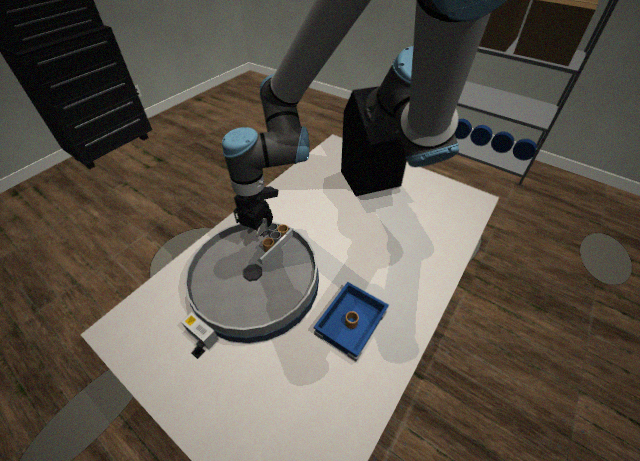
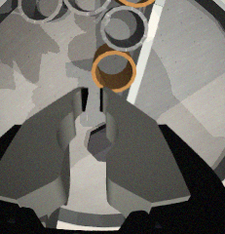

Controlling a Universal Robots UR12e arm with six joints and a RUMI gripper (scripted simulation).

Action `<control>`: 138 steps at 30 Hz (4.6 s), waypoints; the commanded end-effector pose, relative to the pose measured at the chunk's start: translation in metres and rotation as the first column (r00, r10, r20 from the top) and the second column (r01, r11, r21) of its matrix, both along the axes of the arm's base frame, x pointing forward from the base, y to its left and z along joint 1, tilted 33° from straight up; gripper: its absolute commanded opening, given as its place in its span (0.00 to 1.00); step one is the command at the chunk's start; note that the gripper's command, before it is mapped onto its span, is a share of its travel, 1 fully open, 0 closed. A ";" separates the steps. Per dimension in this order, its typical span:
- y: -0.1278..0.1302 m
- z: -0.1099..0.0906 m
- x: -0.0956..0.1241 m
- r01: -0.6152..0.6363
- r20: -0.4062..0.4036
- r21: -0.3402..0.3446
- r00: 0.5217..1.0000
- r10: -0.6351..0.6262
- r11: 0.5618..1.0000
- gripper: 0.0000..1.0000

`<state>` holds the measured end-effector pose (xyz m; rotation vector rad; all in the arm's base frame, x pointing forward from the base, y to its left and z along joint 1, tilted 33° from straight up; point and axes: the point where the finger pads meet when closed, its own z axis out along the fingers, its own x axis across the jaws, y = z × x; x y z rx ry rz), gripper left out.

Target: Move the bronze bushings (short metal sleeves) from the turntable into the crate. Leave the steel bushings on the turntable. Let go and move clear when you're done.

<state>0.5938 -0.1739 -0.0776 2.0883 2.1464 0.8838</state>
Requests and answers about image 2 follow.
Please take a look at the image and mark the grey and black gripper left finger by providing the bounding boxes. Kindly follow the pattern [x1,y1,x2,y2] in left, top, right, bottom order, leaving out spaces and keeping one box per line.
[0,87,89,228]

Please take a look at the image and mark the bronze bushing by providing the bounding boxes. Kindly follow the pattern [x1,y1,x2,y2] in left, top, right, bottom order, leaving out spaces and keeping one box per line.
[92,43,136,93]
[115,0,155,8]

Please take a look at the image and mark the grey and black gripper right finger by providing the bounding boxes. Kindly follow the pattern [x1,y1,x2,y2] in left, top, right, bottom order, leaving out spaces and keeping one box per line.
[100,87,225,234]

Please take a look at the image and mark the grey metal ring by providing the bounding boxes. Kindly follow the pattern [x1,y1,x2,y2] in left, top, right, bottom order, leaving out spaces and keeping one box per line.
[18,0,68,24]
[100,6,149,52]
[63,0,111,16]

